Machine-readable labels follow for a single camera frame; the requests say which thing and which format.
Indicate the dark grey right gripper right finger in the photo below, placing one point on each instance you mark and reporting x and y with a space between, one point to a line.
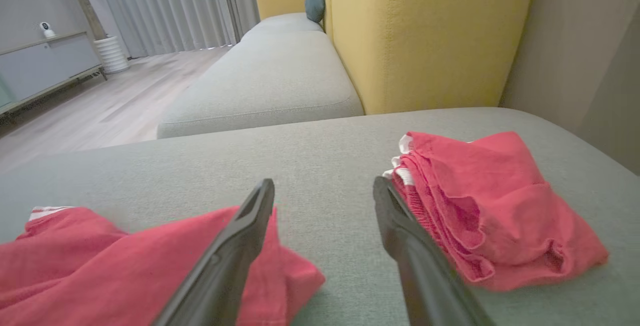
430 281

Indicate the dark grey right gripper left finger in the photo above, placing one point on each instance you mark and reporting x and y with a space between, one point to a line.
225 266

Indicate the red shorts with print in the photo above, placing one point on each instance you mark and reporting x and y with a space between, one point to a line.
500 206

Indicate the red white striped jersey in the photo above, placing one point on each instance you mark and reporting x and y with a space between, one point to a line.
100 276

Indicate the grey sofa chaise cushion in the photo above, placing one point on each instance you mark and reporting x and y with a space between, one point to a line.
325 166

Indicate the long grey sofa seat cushion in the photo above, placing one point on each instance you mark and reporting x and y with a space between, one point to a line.
270 81

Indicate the white ribbed cylinder appliance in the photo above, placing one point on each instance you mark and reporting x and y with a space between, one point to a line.
112 55

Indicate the wide yellow sofa backrest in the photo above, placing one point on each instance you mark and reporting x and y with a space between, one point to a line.
430 41

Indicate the short grey sofa seat cushion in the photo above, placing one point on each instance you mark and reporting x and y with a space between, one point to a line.
282 25

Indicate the grey low TV cabinet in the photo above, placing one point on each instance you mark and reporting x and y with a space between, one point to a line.
45 63

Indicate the small white home camera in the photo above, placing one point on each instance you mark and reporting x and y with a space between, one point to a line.
47 30

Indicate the wooden wall pillar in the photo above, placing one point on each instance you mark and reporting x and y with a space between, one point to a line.
82 1

